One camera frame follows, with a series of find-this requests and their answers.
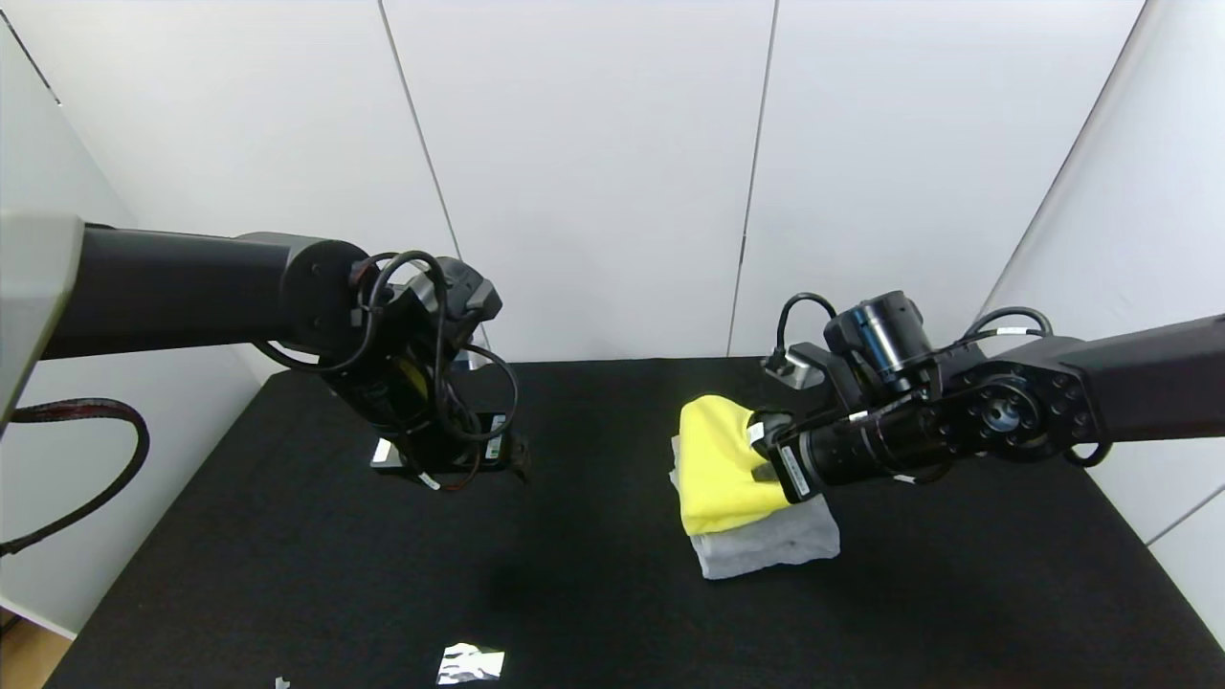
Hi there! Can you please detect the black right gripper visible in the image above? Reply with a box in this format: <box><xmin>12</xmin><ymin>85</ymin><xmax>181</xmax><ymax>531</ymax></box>
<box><xmin>746</xmin><ymin>409</ymin><xmax>876</xmax><ymax>505</ymax></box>

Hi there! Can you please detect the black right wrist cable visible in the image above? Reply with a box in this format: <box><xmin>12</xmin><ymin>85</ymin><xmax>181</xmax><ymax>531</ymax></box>
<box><xmin>773</xmin><ymin>292</ymin><xmax>1054</xmax><ymax>374</ymax></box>

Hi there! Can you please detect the black fabric table cover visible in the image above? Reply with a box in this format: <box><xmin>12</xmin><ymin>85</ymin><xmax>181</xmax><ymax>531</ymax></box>
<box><xmin>43</xmin><ymin>349</ymin><xmax>1225</xmax><ymax>689</ymax></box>

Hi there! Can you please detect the thick dark braided hose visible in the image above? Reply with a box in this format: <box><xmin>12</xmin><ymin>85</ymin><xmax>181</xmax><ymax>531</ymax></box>
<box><xmin>0</xmin><ymin>399</ymin><xmax>151</xmax><ymax>558</ymax></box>

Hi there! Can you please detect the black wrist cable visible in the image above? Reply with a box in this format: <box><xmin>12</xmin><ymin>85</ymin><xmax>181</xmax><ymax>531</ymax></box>
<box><xmin>254</xmin><ymin>251</ymin><xmax>520</xmax><ymax>491</ymax></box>
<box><xmin>773</xmin><ymin>292</ymin><xmax>1054</xmax><ymax>374</ymax></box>

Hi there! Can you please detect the grey towel with orange stripes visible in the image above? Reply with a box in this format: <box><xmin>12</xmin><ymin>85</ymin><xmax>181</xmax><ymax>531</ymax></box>
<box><xmin>670</xmin><ymin>435</ymin><xmax>842</xmax><ymax>581</ymax></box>

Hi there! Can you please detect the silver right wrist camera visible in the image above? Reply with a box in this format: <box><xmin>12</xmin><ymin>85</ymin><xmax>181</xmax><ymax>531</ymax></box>
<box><xmin>763</xmin><ymin>344</ymin><xmax>829</xmax><ymax>390</ymax></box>

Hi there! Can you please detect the yellow microfibre towel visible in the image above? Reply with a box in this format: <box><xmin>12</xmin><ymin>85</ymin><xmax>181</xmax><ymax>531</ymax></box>
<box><xmin>679</xmin><ymin>394</ymin><xmax>795</xmax><ymax>536</ymax></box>

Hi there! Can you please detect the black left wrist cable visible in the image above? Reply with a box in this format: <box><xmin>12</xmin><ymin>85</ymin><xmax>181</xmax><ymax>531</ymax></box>
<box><xmin>254</xmin><ymin>251</ymin><xmax>520</xmax><ymax>491</ymax></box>

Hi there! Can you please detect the crumpled silver foil scrap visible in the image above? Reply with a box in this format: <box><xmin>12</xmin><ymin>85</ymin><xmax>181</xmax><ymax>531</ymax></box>
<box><xmin>437</xmin><ymin>641</ymin><xmax>505</xmax><ymax>683</ymax></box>

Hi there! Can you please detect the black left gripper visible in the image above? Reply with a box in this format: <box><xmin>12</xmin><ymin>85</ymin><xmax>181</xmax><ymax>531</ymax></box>
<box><xmin>369</xmin><ymin>411</ymin><xmax>532</xmax><ymax>485</ymax></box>

